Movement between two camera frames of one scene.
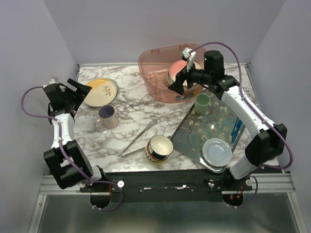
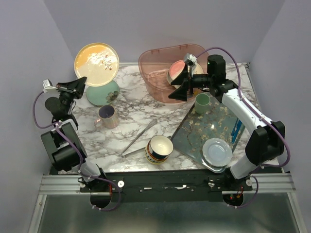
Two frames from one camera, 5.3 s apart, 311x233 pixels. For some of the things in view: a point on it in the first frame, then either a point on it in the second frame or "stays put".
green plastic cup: (201, 102) stays put
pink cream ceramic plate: (174, 69) stays put
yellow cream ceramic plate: (103, 91) → (98, 62)
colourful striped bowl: (158, 149) stays put
